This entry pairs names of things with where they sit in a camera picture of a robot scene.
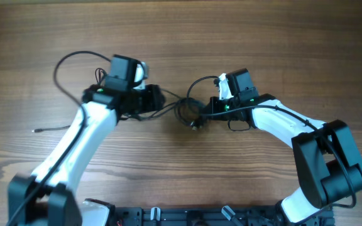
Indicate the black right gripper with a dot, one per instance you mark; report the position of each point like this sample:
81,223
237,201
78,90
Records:
213,104

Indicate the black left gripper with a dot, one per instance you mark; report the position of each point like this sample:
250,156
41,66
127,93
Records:
153,103

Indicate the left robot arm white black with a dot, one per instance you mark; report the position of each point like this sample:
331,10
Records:
47,196

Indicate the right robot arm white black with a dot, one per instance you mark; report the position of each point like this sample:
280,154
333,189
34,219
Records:
327,159

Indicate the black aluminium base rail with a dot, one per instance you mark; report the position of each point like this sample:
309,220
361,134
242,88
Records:
251,216

